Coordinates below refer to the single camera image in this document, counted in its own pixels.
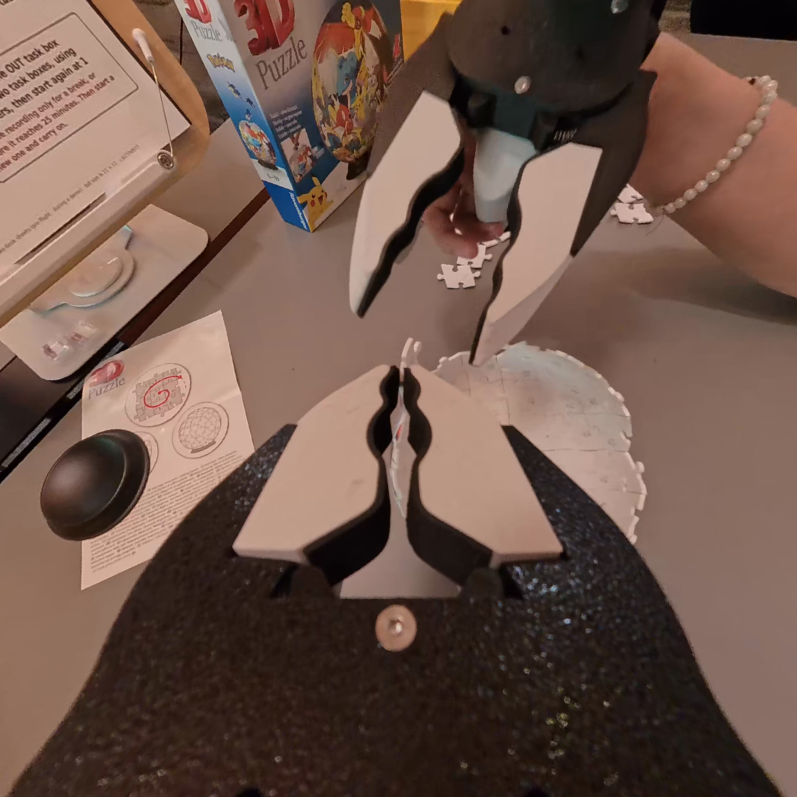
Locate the white rounded base plate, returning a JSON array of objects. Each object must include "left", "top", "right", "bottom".
[{"left": 0, "top": 205, "right": 209, "bottom": 382}]

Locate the white instruction leaflet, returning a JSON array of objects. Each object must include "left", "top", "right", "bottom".
[{"left": 81, "top": 310, "right": 255, "bottom": 591}]

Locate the colourful cartoon puzzle ball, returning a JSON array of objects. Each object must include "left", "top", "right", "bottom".
[{"left": 430, "top": 342, "right": 648, "bottom": 549}]

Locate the black flat board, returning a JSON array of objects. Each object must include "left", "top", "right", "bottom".
[{"left": 0, "top": 187, "right": 271, "bottom": 483}]

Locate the printed sign in wooden frame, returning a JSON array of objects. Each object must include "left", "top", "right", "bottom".
[{"left": 0, "top": 0, "right": 210, "bottom": 318}]

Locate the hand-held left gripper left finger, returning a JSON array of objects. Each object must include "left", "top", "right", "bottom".
[{"left": 232, "top": 364, "right": 399, "bottom": 586}]

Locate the small clear plastic part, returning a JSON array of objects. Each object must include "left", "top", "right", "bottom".
[{"left": 40, "top": 320, "right": 100, "bottom": 363}]

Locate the black round ball stand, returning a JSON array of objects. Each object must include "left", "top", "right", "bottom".
[{"left": 40, "top": 430, "right": 152, "bottom": 541}]

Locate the blue puzzle box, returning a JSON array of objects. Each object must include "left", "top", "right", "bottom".
[{"left": 174, "top": 0, "right": 406, "bottom": 232}]

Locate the clear plastic disc stand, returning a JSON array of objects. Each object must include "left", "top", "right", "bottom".
[{"left": 28, "top": 249, "right": 136, "bottom": 312}]

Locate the white pearl bracelet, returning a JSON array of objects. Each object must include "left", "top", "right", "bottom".
[{"left": 644, "top": 75, "right": 779, "bottom": 218}]

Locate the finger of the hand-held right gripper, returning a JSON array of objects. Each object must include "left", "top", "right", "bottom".
[
  {"left": 470, "top": 146, "right": 604, "bottom": 368},
  {"left": 349, "top": 92, "right": 466, "bottom": 320}
]

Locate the person's right forearm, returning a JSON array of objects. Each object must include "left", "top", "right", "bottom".
[{"left": 660, "top": 81, "right": 797, "bottom": 300}]

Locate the yellow plastic bin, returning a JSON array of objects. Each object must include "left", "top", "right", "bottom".
[{"left": 398, "top": 0, "right": 465, "bottom": 44}]

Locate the pile of white puzzle pieces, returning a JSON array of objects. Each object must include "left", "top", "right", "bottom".
[{"left": 436, "top": 183, "right": 655, "bottom": 292}]

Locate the person's right hand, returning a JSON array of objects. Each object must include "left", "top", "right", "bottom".
[{"left": 422, "top": 32, "right": 763, "bottom": 250}]

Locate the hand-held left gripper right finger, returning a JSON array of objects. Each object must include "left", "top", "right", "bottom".
[{"left": 401, "top": 364, "right": 564, "bottom": 586}]

